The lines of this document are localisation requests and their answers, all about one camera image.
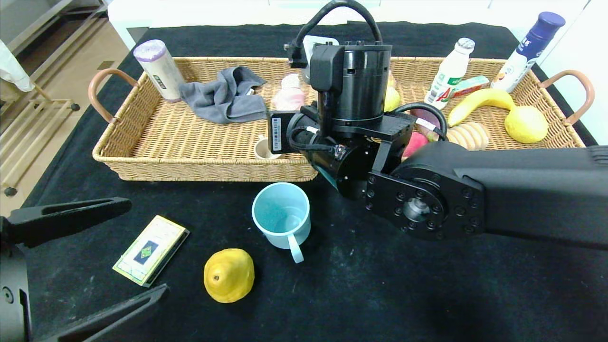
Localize grey cloth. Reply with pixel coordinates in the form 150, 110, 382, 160
179, 66, 268, 125

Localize light blue plastic mug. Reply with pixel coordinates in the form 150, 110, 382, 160
252, 182, 312, 264

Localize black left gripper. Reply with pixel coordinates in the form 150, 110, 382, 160
0, 197, 171, 342

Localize large yellow lemon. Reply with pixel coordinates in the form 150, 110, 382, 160
504, 105, 549, 144

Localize wicker basket with brown handles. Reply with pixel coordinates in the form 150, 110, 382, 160
389, 57, 595, 152
88, 57, 328, 182

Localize white milk bottle grey cap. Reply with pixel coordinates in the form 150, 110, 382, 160
424, 38, 475, 111

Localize yellow green card box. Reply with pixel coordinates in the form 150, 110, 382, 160
113, 215, 190, 288

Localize small beige cup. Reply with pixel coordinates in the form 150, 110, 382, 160
254, 135, 275, 161

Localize white bottle with blue cap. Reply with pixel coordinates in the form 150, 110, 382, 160
491, 12, 566, 93

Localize black table cloth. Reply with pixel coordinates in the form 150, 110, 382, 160
0, 21, 608, 342

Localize sliced bread loaf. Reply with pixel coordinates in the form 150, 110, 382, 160
446, 122, 490, 151

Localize red peach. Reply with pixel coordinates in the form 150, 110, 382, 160
401, 133, 428, 160

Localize green and red small box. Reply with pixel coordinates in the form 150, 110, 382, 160
449, 76, 490, 99

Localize white table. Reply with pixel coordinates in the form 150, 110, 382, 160
108, 0, 523, 52

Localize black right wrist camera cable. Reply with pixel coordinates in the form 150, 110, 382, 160
284, 0, 383, 67

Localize white canister with purple lid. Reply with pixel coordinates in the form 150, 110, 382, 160
133, 40, 186, 103

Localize pink plastic bottle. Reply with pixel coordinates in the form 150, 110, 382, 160
272, 74, 307, 111

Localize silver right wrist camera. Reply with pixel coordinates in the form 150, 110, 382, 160
285, 36, 342, 91

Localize gold metal rack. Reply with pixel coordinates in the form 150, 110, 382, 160
0, 0, 112, 198

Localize white hanging fabric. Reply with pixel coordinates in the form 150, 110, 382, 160
0, 39, 37, 94

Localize yellow banana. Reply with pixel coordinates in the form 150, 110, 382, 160
447, 88, 517, 127

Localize purple eggplant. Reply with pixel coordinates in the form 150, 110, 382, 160
411, 108, 444, 143

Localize yellow pear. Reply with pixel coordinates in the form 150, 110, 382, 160
203, 248, 255, 304

